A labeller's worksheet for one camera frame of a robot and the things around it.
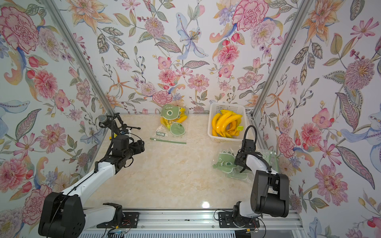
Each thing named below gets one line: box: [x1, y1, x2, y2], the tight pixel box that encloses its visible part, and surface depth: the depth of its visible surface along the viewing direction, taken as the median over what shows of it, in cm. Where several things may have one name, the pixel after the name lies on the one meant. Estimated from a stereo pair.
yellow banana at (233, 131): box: [228, 119, 240, 137], surface depth 108 cm
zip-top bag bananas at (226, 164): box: [211, 150, 248, 180], surface depth 92 cm
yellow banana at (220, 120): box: [216, 111, 234, 135], surface depth 103 cm
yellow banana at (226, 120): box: [220, 114, 243, 137], surface depth 102 cm
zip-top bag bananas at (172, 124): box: [149, 104, 189, 145], surface depth 112 cm
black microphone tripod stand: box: [98, 112, 141, 147], surface depth 95 cm
